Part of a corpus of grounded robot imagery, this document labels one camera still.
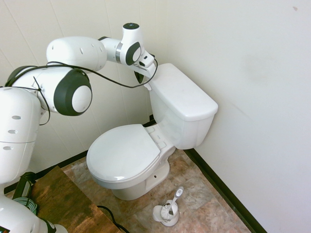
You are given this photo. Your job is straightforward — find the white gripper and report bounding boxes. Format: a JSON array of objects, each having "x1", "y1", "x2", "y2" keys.
[{"x1": 133, "y1": 50, "x2": 159, "y2": 84}]

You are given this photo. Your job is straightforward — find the white toilet tank lid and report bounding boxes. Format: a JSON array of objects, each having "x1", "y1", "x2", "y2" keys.
[{"x1": 148, "y1": 63, "x2": 219, "y2": 122}]

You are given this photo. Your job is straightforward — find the white porcelain toilet tank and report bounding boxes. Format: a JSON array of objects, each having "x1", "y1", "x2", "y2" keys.
[{"x1": 149, "y1": 89, "x2": 216, "y2": 150}]

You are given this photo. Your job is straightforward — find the white toilet seat lid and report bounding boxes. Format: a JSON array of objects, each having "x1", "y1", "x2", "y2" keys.
[{"x1": 86, "y1": 123, "x2": 162, "y2": 182}]

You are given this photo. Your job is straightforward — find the white porcelain toilet bowl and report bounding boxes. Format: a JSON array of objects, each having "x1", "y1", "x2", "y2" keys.
[{"x1": 86, "y1": 124, "x2": 176, "y2": 201}]

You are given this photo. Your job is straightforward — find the white toilet brush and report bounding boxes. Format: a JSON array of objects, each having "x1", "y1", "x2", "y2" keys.
[{"x1": 159, "y1": 186, "x2": 185, "y2": 218}]

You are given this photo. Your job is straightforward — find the white toilet brush holder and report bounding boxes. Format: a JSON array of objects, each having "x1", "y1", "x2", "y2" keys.
[{"x1": 152, "y1": 199, "x2": 180, "y2": 228}]

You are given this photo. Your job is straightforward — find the black baseboard strip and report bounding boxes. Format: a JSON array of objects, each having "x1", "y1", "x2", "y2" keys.
[
  {"x1": 184, "y1": 147, "x2": 268, "y2": 233},
  {"x1": 4, "y1": 115, "x2": 156, "y2": 195}
]

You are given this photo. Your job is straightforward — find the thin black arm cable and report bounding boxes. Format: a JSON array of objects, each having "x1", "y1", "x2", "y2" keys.
[{"x1": 32, "y1": 53, "x2": 159, "y2": 127}]

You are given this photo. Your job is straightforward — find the black floor cable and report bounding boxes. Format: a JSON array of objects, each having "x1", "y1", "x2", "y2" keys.
[{"x1": 97, "y1": 205, "x2": 131, "y2": 233}]

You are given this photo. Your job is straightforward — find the coiled green cable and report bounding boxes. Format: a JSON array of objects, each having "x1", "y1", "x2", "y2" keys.
[{"x1": 11, "y1": 196, "x2": 39, "y2": 217}]

